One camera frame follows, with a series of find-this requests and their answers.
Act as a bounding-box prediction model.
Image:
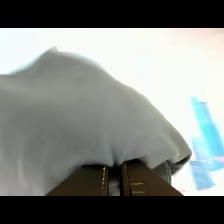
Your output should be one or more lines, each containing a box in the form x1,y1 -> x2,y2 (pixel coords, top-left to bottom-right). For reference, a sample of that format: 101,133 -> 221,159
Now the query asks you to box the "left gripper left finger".
45,164 -> 110,197

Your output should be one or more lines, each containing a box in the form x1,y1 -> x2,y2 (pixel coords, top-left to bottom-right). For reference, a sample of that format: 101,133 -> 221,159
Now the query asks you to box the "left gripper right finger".
120,159 -> 185,197

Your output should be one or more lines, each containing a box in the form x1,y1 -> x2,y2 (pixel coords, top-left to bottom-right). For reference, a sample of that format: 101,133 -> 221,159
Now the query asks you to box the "grey shirt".
0,46 -> 194,197

